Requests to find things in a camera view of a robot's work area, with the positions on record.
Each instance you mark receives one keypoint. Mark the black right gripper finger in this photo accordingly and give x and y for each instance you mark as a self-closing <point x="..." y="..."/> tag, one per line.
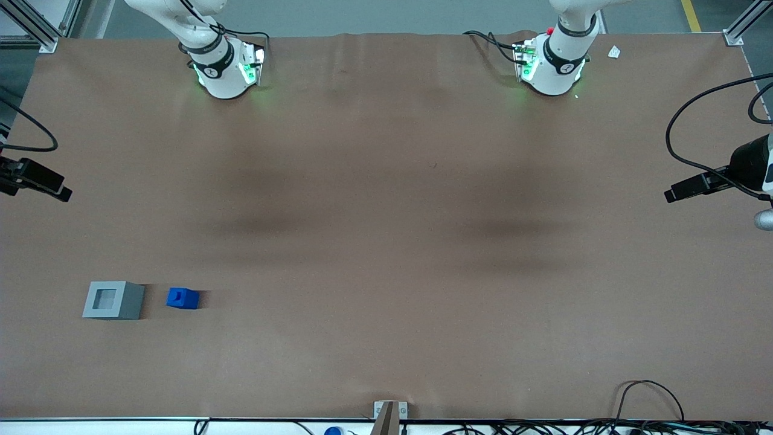
<point x="59" y="191"/>
<point x="42" y="171"/>

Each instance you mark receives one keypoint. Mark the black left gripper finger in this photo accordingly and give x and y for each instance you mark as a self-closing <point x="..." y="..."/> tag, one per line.
<point x="679" y="193"/>
<point x="714" y="177"/>

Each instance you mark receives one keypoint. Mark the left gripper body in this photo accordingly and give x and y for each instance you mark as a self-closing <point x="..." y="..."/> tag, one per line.
<point x="744" y="163"/>

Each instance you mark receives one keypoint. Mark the blue plastic part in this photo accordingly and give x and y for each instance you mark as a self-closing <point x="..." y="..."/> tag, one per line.
<point x="182" y="298"/>

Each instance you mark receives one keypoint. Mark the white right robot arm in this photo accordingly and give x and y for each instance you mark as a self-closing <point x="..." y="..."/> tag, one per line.
<point x="220" y="75"/>

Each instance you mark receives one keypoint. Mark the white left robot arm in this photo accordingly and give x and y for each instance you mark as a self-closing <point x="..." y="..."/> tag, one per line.
<point x="555" y="72"/>

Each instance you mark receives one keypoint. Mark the gray square base block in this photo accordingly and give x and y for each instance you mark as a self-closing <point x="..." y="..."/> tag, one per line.
<point x="128" y="300"/>

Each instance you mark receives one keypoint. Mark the white paper scrap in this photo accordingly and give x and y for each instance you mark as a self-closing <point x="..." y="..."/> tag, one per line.
<point x="614" y="52"/>

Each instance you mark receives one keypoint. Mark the brown table cover sheet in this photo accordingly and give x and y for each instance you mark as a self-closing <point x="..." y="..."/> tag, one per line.
<point x="386" y="241"/>

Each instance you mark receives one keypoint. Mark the gray left wrist camera mount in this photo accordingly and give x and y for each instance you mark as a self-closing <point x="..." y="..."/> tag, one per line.
<point x="765" y="220"/>

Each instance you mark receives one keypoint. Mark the aluminum frame post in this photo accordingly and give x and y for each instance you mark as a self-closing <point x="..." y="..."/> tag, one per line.
<point x="746" y="24"/>
<point x="36" y="27"/>

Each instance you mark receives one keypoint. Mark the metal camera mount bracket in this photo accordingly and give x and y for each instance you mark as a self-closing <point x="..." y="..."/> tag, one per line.
<point x="386" y="417"/>

